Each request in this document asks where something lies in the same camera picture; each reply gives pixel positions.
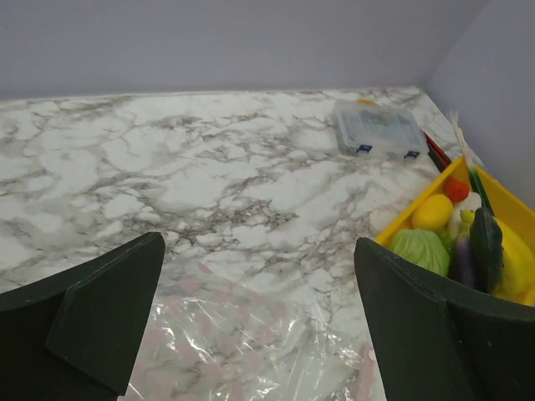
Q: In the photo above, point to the yellow handled tool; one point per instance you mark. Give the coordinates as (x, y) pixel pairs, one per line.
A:
(366, 101)

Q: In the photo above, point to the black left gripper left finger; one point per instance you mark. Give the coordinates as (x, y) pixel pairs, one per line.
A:
(75, 335)

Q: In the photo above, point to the yellow plastic tray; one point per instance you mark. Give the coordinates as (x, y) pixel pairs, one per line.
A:
(507, 208)

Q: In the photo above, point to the red black pliers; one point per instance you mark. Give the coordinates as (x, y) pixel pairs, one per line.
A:
(437, 154)

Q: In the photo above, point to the purple toy eggplant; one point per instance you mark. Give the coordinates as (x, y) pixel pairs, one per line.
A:
(463, 266)

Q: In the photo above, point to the clear zip top bag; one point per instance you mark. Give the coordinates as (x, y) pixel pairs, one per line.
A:
(209, 338)

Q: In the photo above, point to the orange toy carrot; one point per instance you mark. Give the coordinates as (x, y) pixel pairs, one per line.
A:
(456, 190)

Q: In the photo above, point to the dark green toy cucumber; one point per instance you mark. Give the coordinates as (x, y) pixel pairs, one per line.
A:
(486, 243)

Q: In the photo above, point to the green toy scallion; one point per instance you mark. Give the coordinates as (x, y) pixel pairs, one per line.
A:
(474, 177)

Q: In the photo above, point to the yellow toy banana bunch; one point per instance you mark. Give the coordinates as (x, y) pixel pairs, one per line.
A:
(517, 265)

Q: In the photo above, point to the green toy cabbage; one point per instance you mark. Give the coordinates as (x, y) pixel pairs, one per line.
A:
(423, 248)

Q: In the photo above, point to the green toy grapes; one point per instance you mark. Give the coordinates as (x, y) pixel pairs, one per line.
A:
(448, 241)

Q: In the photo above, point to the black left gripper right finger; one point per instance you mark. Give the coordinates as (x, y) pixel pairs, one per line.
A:
(436, 339)

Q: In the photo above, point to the clear plastic organizer box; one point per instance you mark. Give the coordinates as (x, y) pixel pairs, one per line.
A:
(377, 131)

